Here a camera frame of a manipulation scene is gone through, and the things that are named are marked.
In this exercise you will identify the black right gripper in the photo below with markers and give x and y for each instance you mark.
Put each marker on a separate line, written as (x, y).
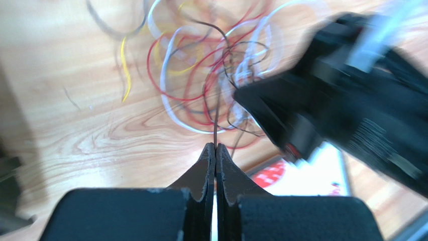
(378, 116)

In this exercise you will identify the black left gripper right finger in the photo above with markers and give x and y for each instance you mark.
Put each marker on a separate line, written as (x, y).
(245, 211)

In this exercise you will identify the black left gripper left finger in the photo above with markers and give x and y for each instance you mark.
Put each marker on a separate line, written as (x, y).
(181, 211)

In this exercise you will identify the strawberry print white tray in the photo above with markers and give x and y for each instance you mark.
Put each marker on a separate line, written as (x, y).
(323, 174)

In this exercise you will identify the black compartment storage bin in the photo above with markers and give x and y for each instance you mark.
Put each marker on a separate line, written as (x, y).
(10, 193)

